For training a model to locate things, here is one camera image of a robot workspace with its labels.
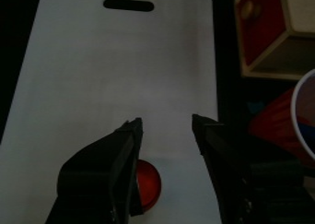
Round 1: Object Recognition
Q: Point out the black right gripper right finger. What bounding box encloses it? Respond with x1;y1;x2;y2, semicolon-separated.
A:
192;112;257;224

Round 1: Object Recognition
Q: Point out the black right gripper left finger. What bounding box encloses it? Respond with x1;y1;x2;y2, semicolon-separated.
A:
43;116;146;224

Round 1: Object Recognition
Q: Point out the round red dough disc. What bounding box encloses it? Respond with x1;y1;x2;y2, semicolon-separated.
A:
134;159;165;214

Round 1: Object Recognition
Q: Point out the red drawer with wooden knob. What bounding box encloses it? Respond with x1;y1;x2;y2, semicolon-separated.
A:
240;0;290;67

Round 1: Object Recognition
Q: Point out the red plastic cup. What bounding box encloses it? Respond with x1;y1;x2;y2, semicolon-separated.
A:
246;67;315;171

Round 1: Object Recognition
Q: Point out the white plastic cutting board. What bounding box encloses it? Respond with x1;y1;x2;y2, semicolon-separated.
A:
0;0;225;224

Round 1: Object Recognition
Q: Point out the wooden box with slot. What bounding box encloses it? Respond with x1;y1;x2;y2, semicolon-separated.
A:
233;0;315;82

